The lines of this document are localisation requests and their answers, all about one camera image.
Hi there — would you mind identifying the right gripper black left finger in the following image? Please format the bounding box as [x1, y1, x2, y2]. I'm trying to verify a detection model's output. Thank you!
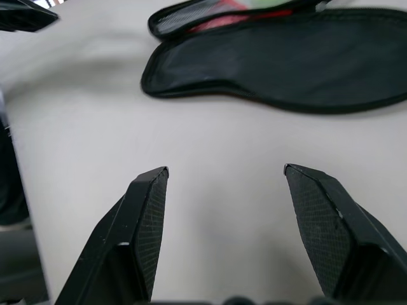
[53, 166, 170, 305]

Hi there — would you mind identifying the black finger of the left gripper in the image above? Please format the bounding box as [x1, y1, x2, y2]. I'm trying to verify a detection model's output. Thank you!
[0, 0, 60, 33]

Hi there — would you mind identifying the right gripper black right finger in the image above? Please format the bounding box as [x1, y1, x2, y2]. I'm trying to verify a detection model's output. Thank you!
[284, 163, 407, 305]

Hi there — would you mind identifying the black red paddle case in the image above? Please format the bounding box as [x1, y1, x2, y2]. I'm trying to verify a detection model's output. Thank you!
[141, 0, 407, 114]

